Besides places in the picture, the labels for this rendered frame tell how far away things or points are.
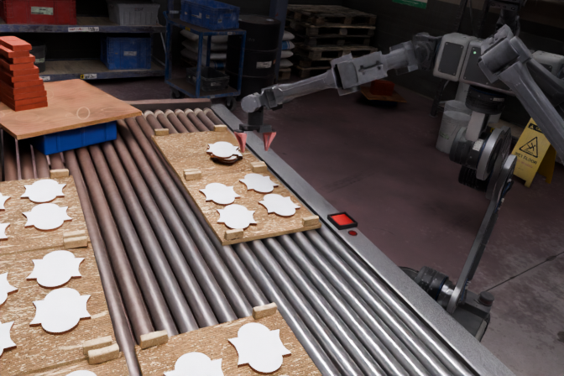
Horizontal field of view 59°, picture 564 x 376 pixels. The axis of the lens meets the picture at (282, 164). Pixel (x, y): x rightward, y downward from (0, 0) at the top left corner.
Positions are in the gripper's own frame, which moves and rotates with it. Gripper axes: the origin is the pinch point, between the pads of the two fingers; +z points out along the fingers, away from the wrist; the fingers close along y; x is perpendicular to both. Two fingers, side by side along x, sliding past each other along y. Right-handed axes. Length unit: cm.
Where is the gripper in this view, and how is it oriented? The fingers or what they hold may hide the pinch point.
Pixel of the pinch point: (254, 149)
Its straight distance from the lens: 181.2
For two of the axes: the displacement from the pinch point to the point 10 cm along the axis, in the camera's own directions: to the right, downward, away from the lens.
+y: 8.6, -0.7, 5.1
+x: -5.1, -2.0, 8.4
